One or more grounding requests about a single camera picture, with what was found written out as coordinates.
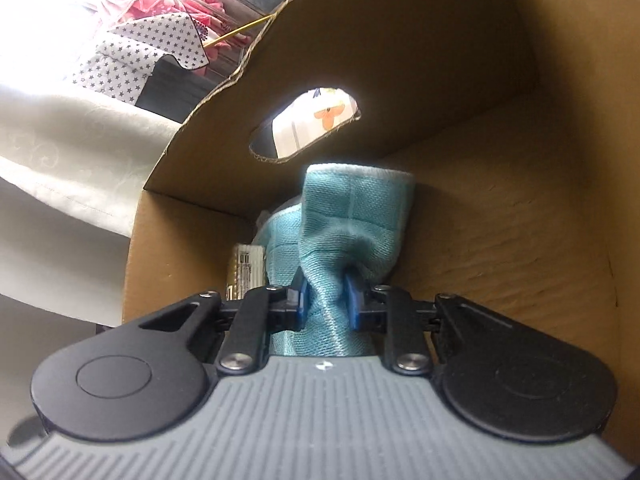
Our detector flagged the white star-print cloth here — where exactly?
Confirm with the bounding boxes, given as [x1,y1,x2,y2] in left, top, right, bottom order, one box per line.
[64,12,211,107]

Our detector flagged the white floral cloth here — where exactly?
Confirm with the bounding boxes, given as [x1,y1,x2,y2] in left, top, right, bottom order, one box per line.
[272,86,362,159]

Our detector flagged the teal woven cloth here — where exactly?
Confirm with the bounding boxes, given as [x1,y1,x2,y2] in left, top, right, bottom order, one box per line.
[256,162,417,359]

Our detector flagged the white curtain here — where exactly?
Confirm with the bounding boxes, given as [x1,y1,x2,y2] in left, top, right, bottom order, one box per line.
[0,76,202,302]

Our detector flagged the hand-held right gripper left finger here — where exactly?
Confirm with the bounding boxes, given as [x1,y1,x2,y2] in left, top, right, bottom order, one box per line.
[139,269,309,377]

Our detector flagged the yellow rod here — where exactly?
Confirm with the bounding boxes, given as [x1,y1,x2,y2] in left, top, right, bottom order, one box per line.
[202,13,274,49]

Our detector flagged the large cardboard box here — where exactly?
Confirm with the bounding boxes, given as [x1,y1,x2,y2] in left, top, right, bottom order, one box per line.
[121,0,640,413]

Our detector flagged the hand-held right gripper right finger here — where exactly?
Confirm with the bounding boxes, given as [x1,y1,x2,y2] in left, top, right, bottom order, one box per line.
[344,266,507,377]

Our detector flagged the gold snack packet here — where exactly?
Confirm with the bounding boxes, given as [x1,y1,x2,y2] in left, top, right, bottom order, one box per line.
[226,242,267,302]

